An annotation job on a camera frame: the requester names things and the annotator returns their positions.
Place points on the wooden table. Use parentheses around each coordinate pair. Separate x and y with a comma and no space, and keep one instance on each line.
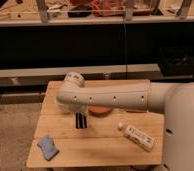
(99,144)

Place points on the orange bowl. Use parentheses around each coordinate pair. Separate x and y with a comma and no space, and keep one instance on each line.
(98,111)

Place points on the blue sponge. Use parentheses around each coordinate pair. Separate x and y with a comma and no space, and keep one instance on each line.
(48,148)

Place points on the orange toy carrot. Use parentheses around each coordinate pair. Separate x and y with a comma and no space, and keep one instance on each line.
(135,111)

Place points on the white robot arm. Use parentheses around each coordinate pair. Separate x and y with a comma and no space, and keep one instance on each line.
(174,100)

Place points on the white plastic bottle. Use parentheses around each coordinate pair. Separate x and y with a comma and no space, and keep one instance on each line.
(137,136)

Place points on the black white striped eraser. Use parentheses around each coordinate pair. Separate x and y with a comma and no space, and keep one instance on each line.
(81,121)

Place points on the metal shelf rail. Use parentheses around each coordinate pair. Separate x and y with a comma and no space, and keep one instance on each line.
(40,76)

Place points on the red cloth on shelf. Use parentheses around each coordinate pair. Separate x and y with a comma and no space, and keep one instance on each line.
(104,8)

